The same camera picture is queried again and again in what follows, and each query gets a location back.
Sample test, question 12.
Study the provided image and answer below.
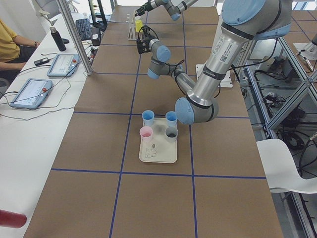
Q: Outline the cream plastic tray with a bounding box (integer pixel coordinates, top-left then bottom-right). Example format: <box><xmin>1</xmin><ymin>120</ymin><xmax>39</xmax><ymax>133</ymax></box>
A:
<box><xmin>139</xmin><ymin>118</ymin><xmax>178</xmax><ymax>163</ymax></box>

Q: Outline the far teach pendant tablet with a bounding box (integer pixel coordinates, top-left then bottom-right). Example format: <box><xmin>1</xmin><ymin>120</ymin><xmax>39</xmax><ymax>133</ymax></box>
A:
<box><xmin>47</xmin><ymin>54</ymin><xmax>81</xmax><ymax>77</ymax></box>

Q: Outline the white wire cup rack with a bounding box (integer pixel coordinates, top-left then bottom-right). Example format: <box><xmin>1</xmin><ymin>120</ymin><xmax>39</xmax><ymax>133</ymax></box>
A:
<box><xmin>126</xmin><ymin>14</ymin><xmax>140</xmax><ymax>41</ymax></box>

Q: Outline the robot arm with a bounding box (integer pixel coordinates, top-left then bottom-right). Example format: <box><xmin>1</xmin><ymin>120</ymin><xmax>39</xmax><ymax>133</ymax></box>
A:
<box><xmin>137</xmin><ymin>0</ymin><xmax>292</xmax><ymax>124</ymax></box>
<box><xmin>134</xmin><ymin>0</ymin><xmax>198</xmax><ymax>21</ymax></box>

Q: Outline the person in yellow shirt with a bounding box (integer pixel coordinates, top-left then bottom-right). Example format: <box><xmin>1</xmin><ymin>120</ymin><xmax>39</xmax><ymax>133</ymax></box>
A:
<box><xmin>0</xmin><ymin>21</ymin><xmax>41</xmax><ymax>83</ymax></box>

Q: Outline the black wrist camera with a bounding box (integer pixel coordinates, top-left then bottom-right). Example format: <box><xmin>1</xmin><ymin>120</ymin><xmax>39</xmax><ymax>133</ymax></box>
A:
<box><xmin>141</xmin><ymin>25</ymin><xmax>151</xmax><ymax>39</ymax></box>

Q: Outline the near teach pendant tablet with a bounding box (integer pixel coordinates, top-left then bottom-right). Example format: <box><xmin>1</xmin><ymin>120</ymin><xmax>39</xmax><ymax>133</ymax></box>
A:
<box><xmin>9</xmin><ymin>78</ymin><xmax>53</xmax><ymax>110</ymax></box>

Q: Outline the black keyboard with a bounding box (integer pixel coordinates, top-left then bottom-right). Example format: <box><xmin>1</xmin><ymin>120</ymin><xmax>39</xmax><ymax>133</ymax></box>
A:
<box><xmin>75</xmin><ymin>18</ymin><xmax>91</xmax><ymax>41</ymax></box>

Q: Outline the red cylinder bottle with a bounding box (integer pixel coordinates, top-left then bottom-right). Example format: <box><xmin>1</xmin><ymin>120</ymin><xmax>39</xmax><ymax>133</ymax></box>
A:
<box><xmin>0</xmin><ymin>210</ymin><xmax>27</xmax><ymax>228</ymax></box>

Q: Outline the white chair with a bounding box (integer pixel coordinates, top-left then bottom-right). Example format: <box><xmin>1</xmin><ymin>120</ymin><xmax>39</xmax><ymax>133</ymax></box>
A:
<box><xmin>257</xmin><ymin>139</ymin><xmax>317</xmax><ymax>194</ymax></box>

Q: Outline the yellow plastic cup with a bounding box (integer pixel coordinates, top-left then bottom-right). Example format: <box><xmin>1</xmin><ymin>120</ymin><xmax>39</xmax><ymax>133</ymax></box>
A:
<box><xmin>135</xmin><ymin>19</ymin><xmax>143</xmax><ymax>32</ymax></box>

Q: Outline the grey plastic cup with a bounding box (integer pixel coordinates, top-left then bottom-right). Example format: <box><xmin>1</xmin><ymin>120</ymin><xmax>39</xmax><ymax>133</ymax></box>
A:
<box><xmin>165</xmin><ymin>127</ymin><xmax>178</xmax><ymax>143</ymax></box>

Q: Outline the blue plastic cup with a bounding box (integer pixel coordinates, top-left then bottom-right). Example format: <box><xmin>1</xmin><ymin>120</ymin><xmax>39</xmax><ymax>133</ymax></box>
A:
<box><xmin>142</xmin><ymin>110</ymin><xmax>155</xmax><ymax>126</ymax></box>
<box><xmin>165</xmin><ymin>111</ymin><xmax>178</xmax><ymax>127</ymax></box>

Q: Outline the aluminium frame post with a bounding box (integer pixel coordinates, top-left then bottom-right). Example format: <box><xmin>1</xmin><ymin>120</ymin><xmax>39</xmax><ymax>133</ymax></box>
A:
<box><xmin>56</xmin><ymin>0</ymin><xmax>93</xmax><ymax>76</ymax></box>

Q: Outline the black water bottle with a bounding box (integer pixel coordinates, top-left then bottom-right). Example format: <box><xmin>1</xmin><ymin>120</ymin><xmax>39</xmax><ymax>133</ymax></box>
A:
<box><xmin>50</xmin><ymin>26</ymin><xmax>66</xmax><ymax>52</ymax></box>

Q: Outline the pink plastic cup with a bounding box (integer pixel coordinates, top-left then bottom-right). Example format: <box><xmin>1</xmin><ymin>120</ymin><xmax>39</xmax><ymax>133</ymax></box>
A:
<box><xmin>139</xmin><ymin>126</ymin><xmax>153</xmax><ymax>142</ymax></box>

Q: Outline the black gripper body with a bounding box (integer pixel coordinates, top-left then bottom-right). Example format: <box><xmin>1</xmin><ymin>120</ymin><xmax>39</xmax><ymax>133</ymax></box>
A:
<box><xmin>135</xmin><ymin>2</ymin><xmax>154</xmax><ymax>16</ymax></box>
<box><xmin>136</xmin><ymin>37</ymin><xmax>158</xmax><ymax>55</ymax></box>

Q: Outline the teach pendant tablet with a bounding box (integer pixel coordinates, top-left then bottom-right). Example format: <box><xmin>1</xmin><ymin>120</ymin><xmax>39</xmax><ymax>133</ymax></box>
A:
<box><xmin>47</xmin><ymin>54</ymin><xmax>81</xmax><ymax>77</ymax></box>
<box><xmin>9</xmin><ymin>78</ymin><xmax>53</xmax><ymax>110</ymax></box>

